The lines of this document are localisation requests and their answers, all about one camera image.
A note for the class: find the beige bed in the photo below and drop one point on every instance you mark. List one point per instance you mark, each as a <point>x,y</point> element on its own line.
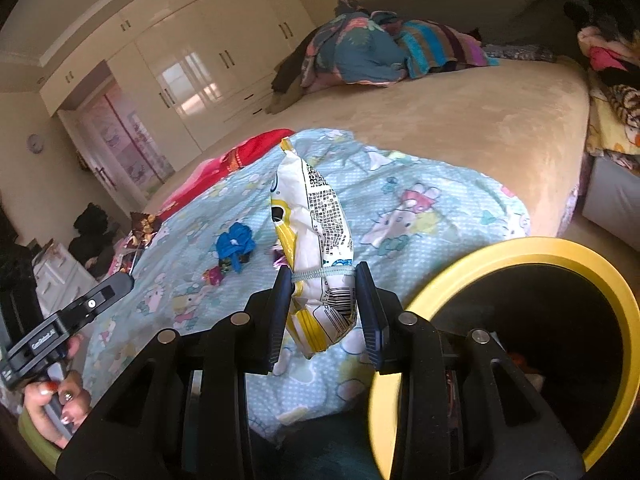
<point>450,110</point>

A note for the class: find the blue floral quilt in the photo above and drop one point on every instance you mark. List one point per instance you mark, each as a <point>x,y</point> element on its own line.
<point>360,55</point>

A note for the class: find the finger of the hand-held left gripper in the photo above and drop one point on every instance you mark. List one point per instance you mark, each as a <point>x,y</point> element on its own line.
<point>100,300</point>

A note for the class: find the brown gold wrapper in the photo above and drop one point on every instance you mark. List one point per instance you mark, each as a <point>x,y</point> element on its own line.
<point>145,222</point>

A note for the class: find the round wall clock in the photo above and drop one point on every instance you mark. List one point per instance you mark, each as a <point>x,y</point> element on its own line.
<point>36,143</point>

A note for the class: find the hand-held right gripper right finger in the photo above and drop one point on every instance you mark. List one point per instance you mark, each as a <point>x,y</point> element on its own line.
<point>367,310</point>

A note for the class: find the person's left forearm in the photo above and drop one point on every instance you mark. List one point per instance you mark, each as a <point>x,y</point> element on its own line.
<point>37,447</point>

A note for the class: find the purple wrapper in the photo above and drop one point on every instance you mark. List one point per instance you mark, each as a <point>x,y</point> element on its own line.
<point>215,275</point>

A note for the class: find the red blanket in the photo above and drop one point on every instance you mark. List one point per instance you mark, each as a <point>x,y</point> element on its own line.
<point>250,150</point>

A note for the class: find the white drawer cabinet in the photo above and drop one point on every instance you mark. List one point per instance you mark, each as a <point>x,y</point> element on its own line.
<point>60,275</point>

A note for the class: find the grey storage box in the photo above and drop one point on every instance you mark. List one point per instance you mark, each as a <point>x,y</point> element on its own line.
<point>610,200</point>

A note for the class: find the brown cream striped cloth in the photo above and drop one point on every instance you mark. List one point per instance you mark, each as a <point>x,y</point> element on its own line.
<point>625,105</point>

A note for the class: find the grey floral cloth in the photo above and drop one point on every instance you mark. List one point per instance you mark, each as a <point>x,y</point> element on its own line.
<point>520,52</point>

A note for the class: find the light blue cartoon blanket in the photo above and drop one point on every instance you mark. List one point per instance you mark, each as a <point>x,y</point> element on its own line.
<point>400,185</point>

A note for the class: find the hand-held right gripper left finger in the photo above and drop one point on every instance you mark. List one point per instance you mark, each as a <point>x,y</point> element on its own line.
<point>280,310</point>

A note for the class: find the pink cloth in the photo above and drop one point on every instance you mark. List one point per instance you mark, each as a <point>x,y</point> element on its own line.
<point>600,50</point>

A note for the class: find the cream glossy wardrobe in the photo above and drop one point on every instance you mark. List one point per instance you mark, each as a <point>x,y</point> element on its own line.
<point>200,50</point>

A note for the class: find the yellow cartoon blanket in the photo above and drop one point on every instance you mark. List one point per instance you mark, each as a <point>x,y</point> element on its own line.
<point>597,130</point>

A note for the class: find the white yellow snack packet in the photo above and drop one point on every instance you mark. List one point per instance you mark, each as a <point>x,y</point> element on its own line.
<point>310,210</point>

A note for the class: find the grey headboard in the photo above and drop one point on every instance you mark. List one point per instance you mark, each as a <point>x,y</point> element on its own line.
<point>475,5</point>

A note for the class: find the yellow-rimmed black trash bin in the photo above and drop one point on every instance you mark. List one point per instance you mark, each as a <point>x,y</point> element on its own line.
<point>500,255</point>

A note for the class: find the black bag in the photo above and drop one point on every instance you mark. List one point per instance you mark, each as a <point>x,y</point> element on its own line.
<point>92,230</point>

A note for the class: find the person's left hand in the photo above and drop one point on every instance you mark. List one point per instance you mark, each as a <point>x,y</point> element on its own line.
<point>75,405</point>

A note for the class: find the blue wrapper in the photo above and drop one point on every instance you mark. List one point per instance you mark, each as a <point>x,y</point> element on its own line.
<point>235,242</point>

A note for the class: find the pink patterned door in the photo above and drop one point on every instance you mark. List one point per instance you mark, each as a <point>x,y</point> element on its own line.
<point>125,145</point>

